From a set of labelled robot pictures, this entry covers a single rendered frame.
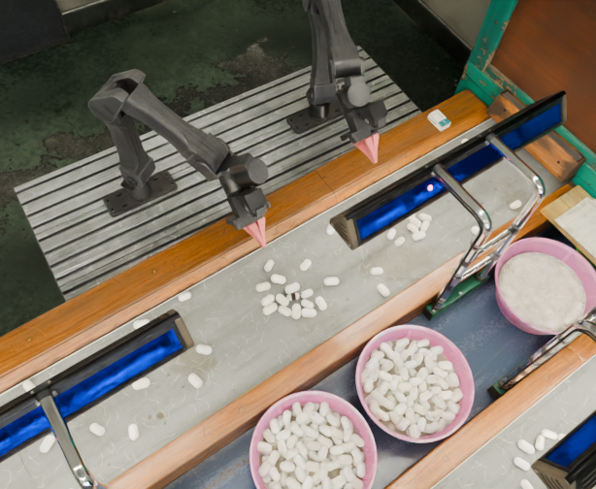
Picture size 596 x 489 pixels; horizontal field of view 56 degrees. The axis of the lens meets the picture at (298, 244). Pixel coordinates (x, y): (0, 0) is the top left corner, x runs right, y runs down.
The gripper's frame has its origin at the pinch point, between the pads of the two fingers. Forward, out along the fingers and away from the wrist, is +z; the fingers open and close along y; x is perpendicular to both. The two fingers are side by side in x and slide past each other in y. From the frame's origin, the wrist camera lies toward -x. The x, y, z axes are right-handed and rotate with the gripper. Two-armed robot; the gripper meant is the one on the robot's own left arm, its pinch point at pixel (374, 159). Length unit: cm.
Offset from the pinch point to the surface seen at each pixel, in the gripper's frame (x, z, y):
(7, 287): 113, -1, -103
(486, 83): 6.8, -2.5, 48.5
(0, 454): -31, 6, -99
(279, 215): 9.7, 3.0, -26.7
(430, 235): -4.9, 24.1, 4.5
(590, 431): -65, 43, -19
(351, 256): -0.8, 19.3, -16.9
